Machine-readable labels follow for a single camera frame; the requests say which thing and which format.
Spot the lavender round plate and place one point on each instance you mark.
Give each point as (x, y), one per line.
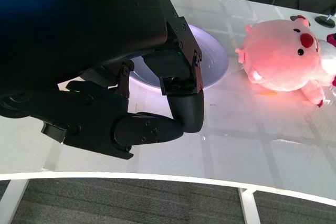
(210, 58)

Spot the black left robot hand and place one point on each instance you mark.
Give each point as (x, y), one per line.
(78, 51)

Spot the black round table grommet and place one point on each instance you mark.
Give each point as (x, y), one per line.
(325, 21)

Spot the pink plush pig doll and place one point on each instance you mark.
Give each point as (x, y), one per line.
(275, 61)

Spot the white table leg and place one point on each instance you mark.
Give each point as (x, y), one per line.
(13, 192)
(249, 208)

